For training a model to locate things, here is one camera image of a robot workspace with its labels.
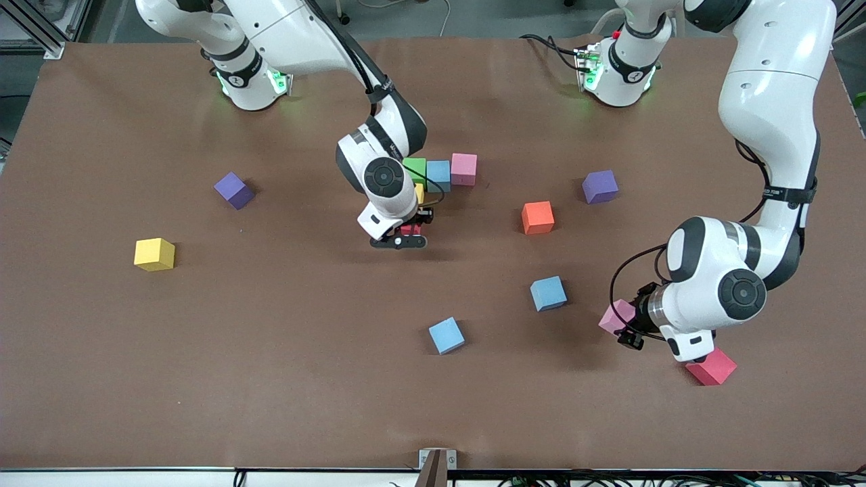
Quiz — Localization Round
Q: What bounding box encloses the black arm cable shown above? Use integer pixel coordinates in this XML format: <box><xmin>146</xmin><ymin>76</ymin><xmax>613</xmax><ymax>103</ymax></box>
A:
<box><xmin>308</xmin><ymin>0</ymin><xmax>447</xmax><ymax>205</ymax></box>
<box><xmin>608</xmin><ymin>139</ymin><xmax>775</xmax><ymax>339</ymax></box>

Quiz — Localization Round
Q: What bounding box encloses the black base power cable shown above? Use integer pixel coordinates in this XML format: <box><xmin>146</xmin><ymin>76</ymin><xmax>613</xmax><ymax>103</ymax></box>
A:
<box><xmin>519</xmin><ymin>34</ymin><xmax>584</xmax><ymax>72</ymax></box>

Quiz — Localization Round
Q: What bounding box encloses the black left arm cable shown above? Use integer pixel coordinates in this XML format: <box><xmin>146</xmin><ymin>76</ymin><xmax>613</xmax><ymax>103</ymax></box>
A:
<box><xmin>608</xmin><ymin>139</ymin><xmax>775</xmax><ymax>339</ymax></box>

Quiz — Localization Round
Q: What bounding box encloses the purple foam cube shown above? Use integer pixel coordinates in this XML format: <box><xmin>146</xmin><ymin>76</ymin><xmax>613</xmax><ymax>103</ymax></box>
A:
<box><xmin>582</xmin><ymin>170</ymin><xmax>619</xmax><ymax>205</ymax></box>
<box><xmin>214</xmin><ymin>172</ymin><xmax>256</xmax><ymax>210</ymax></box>

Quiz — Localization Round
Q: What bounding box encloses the aluminium frame post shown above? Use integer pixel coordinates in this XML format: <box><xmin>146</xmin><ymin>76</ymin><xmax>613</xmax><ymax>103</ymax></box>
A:
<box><xmin>834</xmin><ymin>0</ymin><xmax>866</xmax><ymax>41</ymax></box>
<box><xmin>0</xmin><ymin>0</ymin><xmax>92</xmax><ymax>60</ymax></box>

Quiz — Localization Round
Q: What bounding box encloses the orange foam cube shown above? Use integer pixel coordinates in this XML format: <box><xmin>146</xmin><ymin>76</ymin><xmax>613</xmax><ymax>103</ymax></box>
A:
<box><xmin>521</xmin><ymin>201</ymin><xmax>555</xmax><ymax>235</ymax></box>

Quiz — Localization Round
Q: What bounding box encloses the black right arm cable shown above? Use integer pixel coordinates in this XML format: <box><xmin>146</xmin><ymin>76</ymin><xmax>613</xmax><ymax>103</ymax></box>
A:
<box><xmin>308</xmin><ymin>0</ymin><xmax>447</xmax><ymax>205</ymax></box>

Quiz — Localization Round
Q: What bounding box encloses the metal table edge bracket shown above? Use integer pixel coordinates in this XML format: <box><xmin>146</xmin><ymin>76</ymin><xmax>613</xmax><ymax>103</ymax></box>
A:
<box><xmin>419</xmin><ymin>448</ymin><xmax>457</xmax><ymax>487</ymax></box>

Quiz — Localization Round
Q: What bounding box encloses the white floor cable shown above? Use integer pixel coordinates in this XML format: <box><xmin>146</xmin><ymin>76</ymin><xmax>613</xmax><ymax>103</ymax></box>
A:
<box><xmin>359</xmin><ymin>0</ymin><xmax>453</xmax><ymax>38</ymax></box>

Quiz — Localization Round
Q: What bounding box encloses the pink foam cube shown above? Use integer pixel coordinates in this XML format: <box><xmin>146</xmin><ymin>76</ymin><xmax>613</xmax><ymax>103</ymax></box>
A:
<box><xmin>599</xmin><ymin>298</ymin><xmax>637</xmax><ymax>335</ymax></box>
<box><xmin>451</xmin><ymin>153</ymin><xmax>478</xmax><ymax>187</ymax></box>

